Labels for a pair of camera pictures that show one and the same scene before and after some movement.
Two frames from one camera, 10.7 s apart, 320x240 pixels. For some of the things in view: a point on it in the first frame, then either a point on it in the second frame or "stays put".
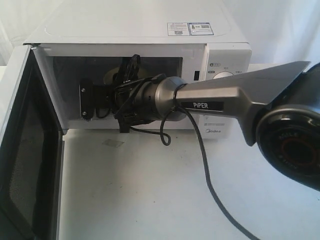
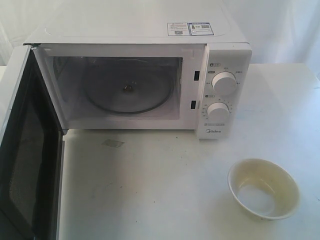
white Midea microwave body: [111, 61] stays put
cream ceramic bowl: [108, 77] → [264, 188]
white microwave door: [31, 152] stays put
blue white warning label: [189, 28] stays put
